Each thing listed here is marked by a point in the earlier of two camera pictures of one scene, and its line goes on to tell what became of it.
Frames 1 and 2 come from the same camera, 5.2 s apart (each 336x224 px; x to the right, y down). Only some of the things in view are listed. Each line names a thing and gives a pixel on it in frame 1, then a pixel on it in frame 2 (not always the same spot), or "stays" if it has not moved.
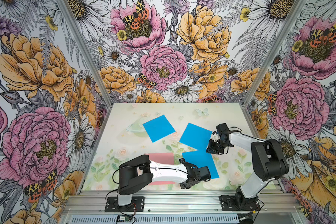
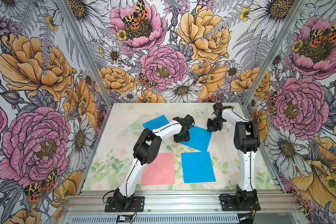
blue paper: [196, 137] stays
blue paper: [158, 128] stays
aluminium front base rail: [180, 202] stays
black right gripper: [212, 148] to [210, 127]
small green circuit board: [125, 218] stays
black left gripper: [183, 185] to [186, 139]
